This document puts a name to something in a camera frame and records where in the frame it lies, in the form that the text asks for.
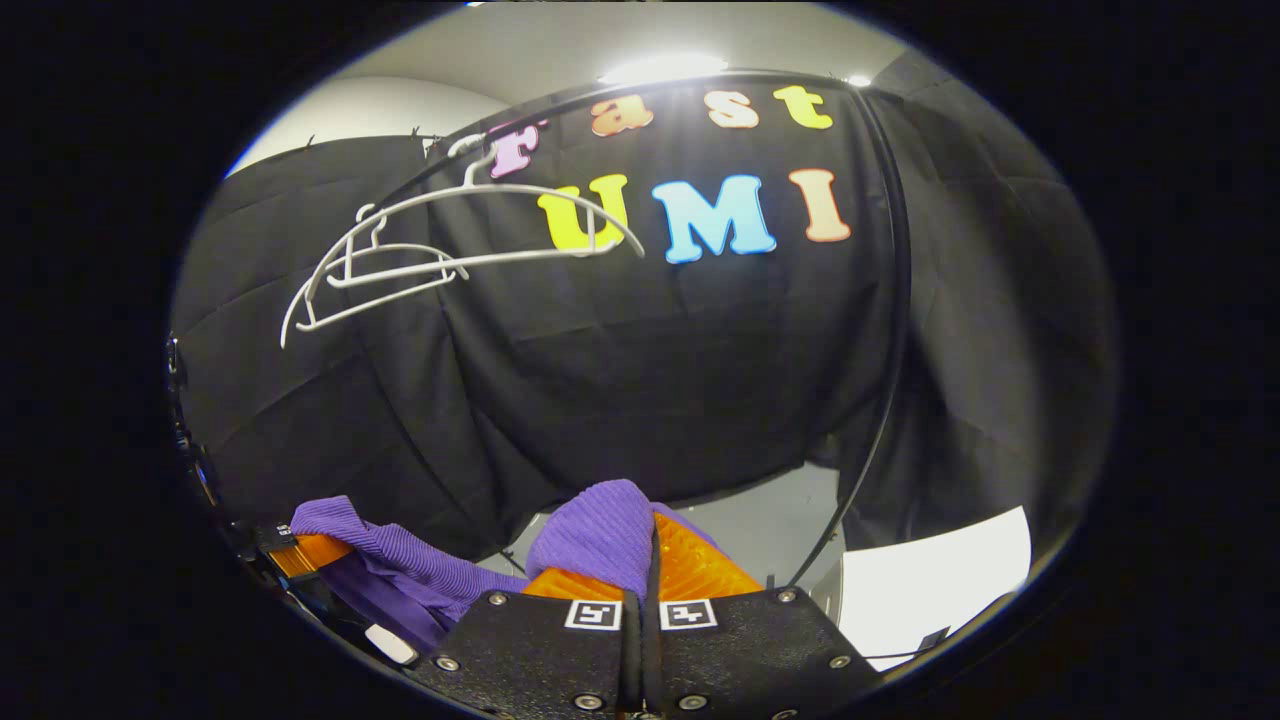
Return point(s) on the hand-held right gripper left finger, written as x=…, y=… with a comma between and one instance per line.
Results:
x=540, y=655

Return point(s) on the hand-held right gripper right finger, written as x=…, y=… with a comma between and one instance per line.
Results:
x=750, y=655

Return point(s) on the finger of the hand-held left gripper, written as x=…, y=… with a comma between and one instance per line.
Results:
x=315, y=555

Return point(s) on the purple knit cardigan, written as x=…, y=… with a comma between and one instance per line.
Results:
x=600, y=530

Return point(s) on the white clothes hanger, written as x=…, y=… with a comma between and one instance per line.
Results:
x=520, y=192
x=380, y=300

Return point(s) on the black clothes rack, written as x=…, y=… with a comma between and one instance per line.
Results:
x=895, y=300

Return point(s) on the white board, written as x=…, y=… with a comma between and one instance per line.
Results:
x=930, y=590

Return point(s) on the black backdrop cloth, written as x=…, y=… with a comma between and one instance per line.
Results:
x=650, y=380

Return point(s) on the ceiling light panel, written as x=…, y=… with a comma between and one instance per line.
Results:
x=858, y=80

